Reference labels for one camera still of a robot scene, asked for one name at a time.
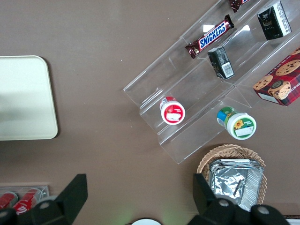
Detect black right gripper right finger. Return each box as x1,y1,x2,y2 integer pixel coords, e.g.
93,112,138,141
188,173,253,225

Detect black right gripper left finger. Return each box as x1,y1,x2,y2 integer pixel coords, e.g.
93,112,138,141
17,173,89,225

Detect light tan wicker basket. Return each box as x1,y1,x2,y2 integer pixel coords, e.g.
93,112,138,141
196,143,268,212

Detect beige rectangular tray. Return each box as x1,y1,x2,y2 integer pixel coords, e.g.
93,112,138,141
0,55,59,141

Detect clear acrylic bottle rack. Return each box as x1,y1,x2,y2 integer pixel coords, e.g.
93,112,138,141
0,185,51,205

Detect stacked aluminium foil trays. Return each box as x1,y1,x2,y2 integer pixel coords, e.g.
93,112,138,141
209,158,263,212

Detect red cola bottle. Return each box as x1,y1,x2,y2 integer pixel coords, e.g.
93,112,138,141
0,191,19,210
11,187,42,216

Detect green lid cup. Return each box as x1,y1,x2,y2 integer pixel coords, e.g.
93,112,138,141
216,106,257,141

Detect red lid cup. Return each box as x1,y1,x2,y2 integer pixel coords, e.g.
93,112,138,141
159,96,187,126

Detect clear acrylic stepped display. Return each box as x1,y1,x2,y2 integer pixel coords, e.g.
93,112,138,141
122,0,300,165

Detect small black carton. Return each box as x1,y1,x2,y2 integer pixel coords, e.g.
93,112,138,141
207,45,235,80
256,0,293,41

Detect red plaid cookie box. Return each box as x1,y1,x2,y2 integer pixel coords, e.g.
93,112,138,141
252,47,300,107

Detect Snickers chocolate bar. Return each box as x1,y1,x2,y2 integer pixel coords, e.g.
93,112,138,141
228,0,253,14
185,14,235,60

